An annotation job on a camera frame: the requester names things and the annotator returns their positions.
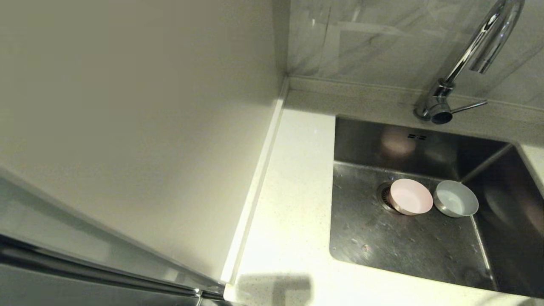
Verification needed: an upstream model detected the pink bowl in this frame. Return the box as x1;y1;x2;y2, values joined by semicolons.
388;178;434;216

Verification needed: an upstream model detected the light blue bowl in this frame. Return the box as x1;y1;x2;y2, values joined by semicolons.
433;180;479;218

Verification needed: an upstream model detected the tall white cabinet panel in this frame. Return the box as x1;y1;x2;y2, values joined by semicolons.
0;0;290;294

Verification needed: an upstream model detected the chrome gooseneck faucet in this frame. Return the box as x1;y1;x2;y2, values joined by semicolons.
414;0;527;125

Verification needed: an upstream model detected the chrome handle bar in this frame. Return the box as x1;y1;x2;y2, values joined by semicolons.
0;236;234;306

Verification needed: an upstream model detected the stainless steel appliance door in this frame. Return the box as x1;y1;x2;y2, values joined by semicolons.
0;263;200;306

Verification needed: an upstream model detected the stainless steel sink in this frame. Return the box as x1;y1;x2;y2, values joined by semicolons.
329;116;544;299

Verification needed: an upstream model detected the round metal drain strainer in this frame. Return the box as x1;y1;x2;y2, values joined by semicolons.
376;183;399;213

